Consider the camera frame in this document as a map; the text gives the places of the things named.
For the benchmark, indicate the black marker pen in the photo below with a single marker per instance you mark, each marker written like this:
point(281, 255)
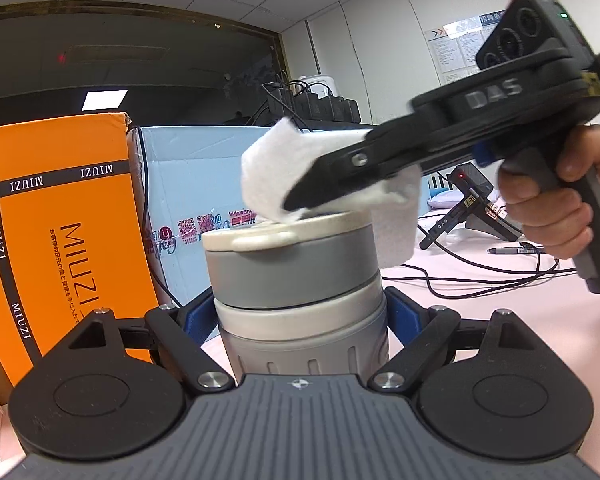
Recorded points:
point(524, 249)

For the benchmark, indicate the white kettle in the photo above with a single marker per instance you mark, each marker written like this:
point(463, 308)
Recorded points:
point(320, 85)

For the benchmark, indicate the grey white lidded container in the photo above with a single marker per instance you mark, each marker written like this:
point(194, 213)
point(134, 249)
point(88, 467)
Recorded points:
point(300, 298)

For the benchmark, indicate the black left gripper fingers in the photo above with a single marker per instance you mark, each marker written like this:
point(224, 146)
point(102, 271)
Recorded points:
point(384, 151)

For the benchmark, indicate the wall notice board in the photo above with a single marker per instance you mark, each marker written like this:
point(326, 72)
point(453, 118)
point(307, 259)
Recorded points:
point(453, 47)

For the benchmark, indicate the large light blue carton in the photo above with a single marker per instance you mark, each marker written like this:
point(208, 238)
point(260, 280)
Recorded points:
point(187, 182)

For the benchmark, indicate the orange MIUZI box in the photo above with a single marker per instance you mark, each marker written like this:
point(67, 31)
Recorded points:
point(70, 239)

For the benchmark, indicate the person's right hand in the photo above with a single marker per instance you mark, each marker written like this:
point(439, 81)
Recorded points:
point(558, 219)

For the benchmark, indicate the white cleaning cloth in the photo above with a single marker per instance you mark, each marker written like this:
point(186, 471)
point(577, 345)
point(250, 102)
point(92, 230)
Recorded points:
point(289, 175)

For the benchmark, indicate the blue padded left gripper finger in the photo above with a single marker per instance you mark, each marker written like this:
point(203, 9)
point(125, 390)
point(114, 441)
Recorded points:
point(176, 336)
point(426, 336)

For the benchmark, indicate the black charger dock row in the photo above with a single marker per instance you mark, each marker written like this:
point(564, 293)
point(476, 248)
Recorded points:
point(289, 99)

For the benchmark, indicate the spare black handheld gripper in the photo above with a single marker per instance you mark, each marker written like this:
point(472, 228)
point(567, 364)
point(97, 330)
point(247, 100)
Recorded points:
point(474, 209)

